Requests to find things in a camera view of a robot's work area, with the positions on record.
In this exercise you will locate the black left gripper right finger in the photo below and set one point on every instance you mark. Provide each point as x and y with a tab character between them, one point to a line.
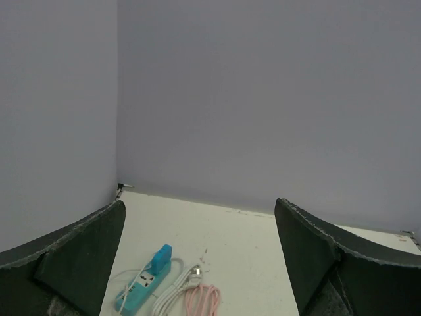
335	272

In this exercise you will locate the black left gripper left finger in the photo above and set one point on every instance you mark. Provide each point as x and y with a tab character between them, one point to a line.
66	271

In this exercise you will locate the teal power strip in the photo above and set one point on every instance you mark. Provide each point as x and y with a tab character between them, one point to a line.
130	301

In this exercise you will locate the blue plug adapter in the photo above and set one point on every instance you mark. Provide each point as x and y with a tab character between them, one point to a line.
161	258

